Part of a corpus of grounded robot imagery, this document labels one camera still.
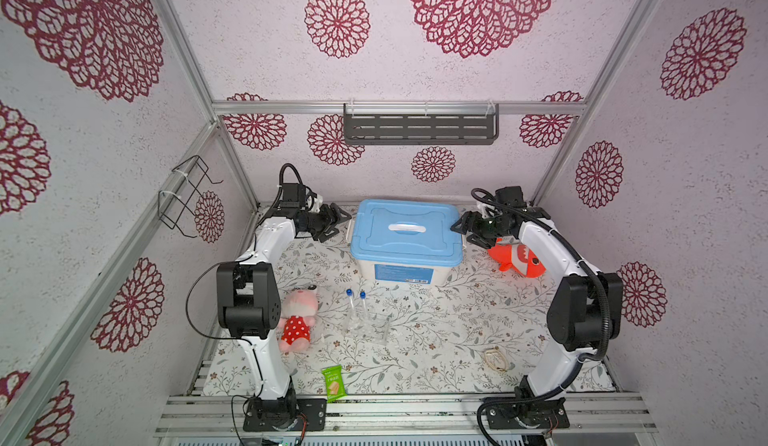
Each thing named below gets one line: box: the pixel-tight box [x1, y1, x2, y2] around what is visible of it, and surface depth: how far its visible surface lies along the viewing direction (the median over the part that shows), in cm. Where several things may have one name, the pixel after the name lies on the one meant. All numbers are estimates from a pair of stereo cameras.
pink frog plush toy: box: [277, 284, 319, 354], surface depth 85 cm
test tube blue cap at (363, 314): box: [359, 289, 368, 336], surface depth 90 cm
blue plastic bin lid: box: [350, 199, 464, 267], surface depth 92 cm
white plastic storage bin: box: [357, 259, 459, 287], surface depth 94 cm
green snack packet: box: [321, 364, 346, 403], surface depth 79 cm
